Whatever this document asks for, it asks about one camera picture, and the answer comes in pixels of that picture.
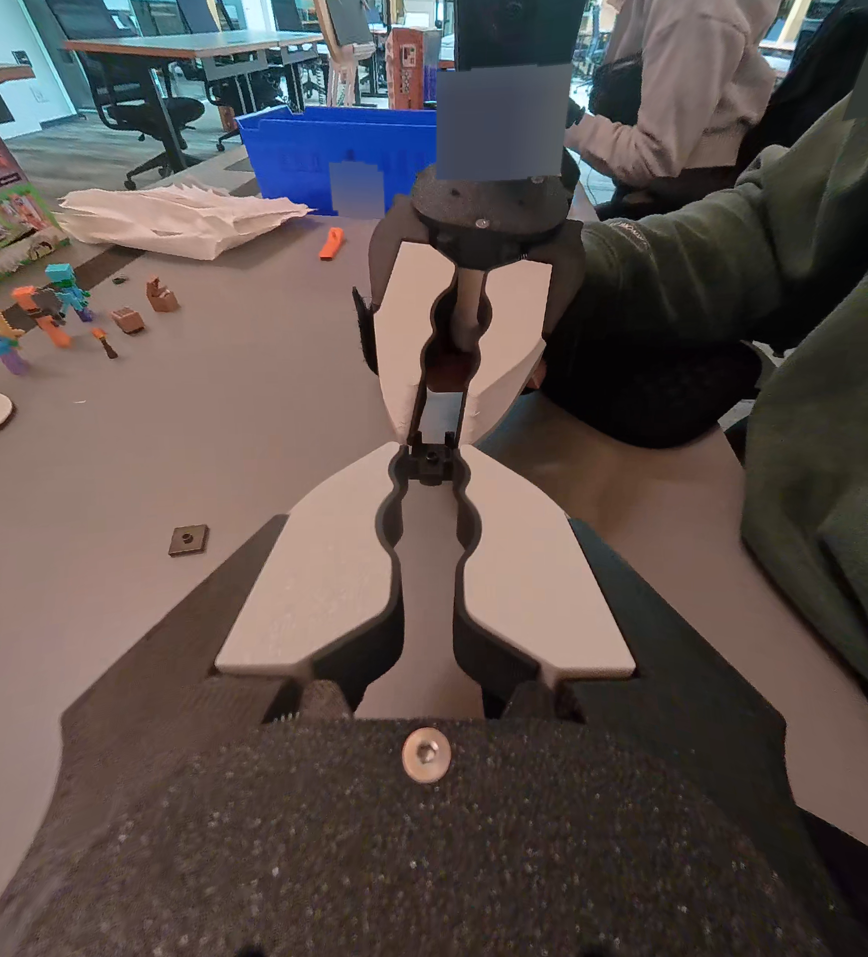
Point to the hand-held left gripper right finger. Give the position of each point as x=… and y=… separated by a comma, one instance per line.
x=538, y=590

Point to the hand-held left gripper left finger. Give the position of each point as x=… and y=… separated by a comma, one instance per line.
x=321, y=583

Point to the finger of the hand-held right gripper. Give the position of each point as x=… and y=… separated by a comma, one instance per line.
x=516, y=336
x=404, y=329

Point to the black clip toy brick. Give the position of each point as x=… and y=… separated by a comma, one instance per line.
x=428, y=460

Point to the person's right forearm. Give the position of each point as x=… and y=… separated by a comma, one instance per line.
x=665, y=276

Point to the grey desk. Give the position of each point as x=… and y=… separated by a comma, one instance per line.
x=254, y=419

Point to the person's right hand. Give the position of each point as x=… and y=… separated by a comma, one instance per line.
x=536, y=376

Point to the orange toy brick piece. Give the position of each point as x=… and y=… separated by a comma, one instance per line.
x=332, y=244

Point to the dark grey square brick plate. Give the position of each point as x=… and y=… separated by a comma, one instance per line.
x=188, y=541

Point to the orange printed box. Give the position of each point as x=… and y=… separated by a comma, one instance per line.
x=407, y=67

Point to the black bag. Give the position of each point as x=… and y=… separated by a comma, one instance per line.
x=617, y=90

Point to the blue plastic bin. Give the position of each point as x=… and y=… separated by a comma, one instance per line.
x=292, y=164

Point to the wooden easel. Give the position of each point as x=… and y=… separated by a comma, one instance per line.
x=348, y=75

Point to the brown toy brick figure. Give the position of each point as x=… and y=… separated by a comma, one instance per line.
x=161, y=297

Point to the white paper bag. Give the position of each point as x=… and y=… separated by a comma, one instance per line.
x=179, y=220

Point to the black office chair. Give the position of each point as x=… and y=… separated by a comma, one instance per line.
x=254, y=90
x=142, y=112

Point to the brown toy brick block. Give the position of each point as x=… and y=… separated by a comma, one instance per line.
x=127, y=320

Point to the toy brick torch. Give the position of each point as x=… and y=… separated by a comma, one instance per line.
x=105, y=344

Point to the person's green hoodie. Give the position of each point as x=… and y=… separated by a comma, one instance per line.
x=837, y=448

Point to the dark cloth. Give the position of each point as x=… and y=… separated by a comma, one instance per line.
x=800, y=82

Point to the orange black toy brick figure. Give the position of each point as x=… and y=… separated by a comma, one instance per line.
x=41, y=314

